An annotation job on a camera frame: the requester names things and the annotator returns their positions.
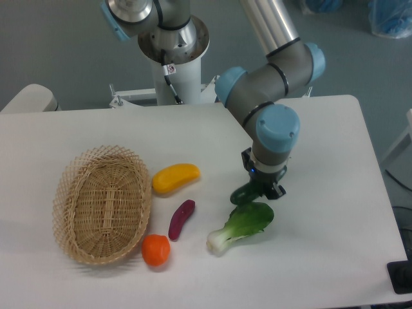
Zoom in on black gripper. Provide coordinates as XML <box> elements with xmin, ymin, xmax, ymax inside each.
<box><xmin>241</xmin><ymin>147</ymin><xmax>287</xmax><ymax>200</ymax></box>

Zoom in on dark green cucumber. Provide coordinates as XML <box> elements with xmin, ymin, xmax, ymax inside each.
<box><xmin>230</xmin><ymin>182</ymin><xmax>261</xmax><ymax>205</ymax></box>

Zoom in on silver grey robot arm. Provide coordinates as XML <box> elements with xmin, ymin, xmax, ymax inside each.
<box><xmin>100</xmin><ymin>1</ymin><xmax>325</xmax><ymax>205</ymax></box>

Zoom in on green bok choy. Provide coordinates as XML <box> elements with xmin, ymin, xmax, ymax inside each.
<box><xmin>206</xmin><ymin>201</ymin><xmax>275</xmax><ymax>256</ymax></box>

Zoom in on purple sweet potato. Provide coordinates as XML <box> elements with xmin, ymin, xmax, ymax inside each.
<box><xmin>168</xmin><ymin>200</ymin><xmax>196</xmax><ymax>241</ymax></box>

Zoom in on yellow bell pepper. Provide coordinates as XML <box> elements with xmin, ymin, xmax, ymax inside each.
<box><xmin>152</xmin><ymin>164</ymin><xmax>201</xmax><ymax>194</ymax></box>

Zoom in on orange tomato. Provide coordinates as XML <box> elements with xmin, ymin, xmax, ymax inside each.
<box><xmin>142</xmin><ymin>234</ymin><xmax>171</xmax><ymax>267</ymax></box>

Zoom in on white furniture leg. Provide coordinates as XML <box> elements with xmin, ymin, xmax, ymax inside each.
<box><xmin>380</xmin><ymin>109</ymin><xmax>411</xmax><ymax>167</ymax></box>

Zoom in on woven wicker basket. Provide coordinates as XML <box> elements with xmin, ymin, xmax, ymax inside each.
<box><xmin>52</xmin><ymin>145</ymin><xmax>152</xmax><ymax>265</ymax></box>

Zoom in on black box at table edge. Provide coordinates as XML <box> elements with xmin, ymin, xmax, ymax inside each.
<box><xmin>387</xmin><ymin>261</ymin><xmax>411</xmax><ymax>294</ymax></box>

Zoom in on blue bag at top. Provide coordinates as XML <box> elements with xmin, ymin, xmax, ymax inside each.
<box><xmin>299</xmin><ymin>0</ymin><xmax>343</xmax><ymax>14</ymax></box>

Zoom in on blue plastic bag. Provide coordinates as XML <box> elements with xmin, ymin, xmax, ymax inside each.
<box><xmin>368</xmin><ymin>0</ymin><xmax>411</xmax><ymax>39</ymax></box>

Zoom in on white chair back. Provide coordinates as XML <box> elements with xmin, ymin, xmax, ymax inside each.
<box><xmin>1</xmin><ymin>84</ymin><xmax>62</xmax><ymax>114</ymax></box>

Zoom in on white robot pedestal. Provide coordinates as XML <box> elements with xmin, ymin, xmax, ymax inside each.
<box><xmin>108</xmin><ymin>15</ymin><xmax>314</xmax><ymax>109</ymax></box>

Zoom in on black floor cable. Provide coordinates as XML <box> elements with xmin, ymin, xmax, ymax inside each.
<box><xmin>384</xmin><ymin>167</ymin><xmax>412</xmax><ymax>191</ymax></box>

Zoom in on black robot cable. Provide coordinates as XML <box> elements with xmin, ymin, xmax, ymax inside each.
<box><xmin>160</xmin><ymin>48</ymin><xmax>184</xmax><ymax>105</ymax></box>

